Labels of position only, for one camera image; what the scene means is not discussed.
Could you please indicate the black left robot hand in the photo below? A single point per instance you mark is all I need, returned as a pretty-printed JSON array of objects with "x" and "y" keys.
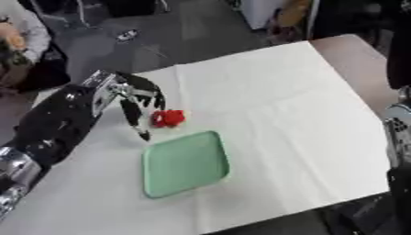
[{"x": 134, "y": 91}]

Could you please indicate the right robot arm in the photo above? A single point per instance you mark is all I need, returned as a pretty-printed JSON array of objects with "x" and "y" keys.
[{"x": 398, "y": 137}]

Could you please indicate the red toy block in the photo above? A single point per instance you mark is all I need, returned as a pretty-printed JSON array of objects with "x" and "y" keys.
[{"x": 168, "y": 118}]

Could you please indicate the green square tray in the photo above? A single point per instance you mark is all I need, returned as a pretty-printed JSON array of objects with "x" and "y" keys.
[{"x": 184, "y": 164}]

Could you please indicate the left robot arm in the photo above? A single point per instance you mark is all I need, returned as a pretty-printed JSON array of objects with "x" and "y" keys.
[{"x": 51, "y": 128}]

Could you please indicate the person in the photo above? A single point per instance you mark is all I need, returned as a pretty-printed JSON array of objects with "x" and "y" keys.
[{"x": 24, "y": 46}]

